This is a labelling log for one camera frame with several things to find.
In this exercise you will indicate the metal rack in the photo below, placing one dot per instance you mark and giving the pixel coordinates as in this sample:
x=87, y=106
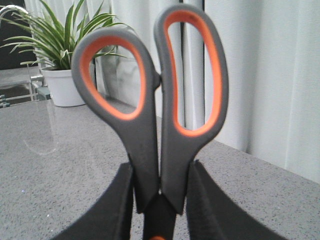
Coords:
x=18, y=83

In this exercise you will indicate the green spider plant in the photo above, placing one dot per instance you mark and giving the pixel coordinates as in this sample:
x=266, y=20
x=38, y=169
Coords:
x=53, y=42

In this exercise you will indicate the white plant pot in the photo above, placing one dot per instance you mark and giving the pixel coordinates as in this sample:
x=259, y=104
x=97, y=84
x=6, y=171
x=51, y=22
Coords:
x=62, y=87

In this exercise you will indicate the grey orange scissors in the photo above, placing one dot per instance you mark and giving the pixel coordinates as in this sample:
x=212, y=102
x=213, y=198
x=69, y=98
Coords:
x=159, y=148

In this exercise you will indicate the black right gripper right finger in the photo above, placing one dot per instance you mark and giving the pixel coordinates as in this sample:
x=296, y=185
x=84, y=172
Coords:
x=212, y=215

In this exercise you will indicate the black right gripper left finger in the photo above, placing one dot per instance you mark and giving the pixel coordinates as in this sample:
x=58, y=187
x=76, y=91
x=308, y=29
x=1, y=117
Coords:
x=110, y=217

